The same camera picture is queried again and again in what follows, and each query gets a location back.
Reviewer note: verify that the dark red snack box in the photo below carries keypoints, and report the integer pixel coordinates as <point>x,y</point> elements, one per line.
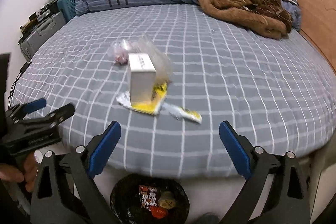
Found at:
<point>148,196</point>

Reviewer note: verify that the grey suitcase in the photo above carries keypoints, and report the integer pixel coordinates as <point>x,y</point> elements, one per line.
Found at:
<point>42,35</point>

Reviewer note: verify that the pink white wrapper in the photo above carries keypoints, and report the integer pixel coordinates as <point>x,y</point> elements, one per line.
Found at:
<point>120,52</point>

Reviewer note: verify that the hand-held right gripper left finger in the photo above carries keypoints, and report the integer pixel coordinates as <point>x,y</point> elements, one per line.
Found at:
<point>105,150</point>

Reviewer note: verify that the wooden headboard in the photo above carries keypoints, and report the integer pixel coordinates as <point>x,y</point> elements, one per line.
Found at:
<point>317,11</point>

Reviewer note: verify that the blue slipper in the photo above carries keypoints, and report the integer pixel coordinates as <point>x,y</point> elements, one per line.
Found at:
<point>207,219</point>

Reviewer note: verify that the teal suitcase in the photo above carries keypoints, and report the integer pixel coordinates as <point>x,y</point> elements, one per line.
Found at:
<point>67,7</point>

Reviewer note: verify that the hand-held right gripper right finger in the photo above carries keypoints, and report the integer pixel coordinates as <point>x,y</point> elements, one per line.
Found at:
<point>235,150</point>

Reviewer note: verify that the bed with grey checked sheet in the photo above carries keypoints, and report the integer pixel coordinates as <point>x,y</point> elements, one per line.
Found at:
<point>223,95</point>

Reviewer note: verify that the yellow white wrapper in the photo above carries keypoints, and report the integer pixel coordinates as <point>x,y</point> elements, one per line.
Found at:
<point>155,103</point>

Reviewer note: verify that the red plastic bag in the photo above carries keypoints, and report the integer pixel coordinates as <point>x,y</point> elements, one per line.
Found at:
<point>158,213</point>

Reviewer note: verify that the small white yellow sachet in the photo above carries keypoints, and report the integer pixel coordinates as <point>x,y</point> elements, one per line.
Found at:
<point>189,115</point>

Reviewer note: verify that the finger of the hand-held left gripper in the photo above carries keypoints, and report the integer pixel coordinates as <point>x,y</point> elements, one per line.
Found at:
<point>56,115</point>
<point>35,104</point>

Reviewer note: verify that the white cardboard box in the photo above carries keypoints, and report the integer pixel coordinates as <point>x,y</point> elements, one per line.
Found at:
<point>140,82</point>

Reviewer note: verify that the person's left hand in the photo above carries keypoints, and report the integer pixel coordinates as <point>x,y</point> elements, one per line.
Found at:
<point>29,169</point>

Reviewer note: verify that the bin with black liner bag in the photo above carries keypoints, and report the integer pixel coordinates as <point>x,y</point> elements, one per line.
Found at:
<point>123,197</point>

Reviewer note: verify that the yellow instant noodle cup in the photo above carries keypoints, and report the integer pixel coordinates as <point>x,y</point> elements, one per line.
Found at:
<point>166,201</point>

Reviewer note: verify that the clear plastic bag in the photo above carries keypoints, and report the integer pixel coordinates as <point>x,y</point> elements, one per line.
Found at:
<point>160,61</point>

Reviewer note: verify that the brown fleece blanket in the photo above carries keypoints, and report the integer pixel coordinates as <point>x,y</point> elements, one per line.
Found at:
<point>225,1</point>

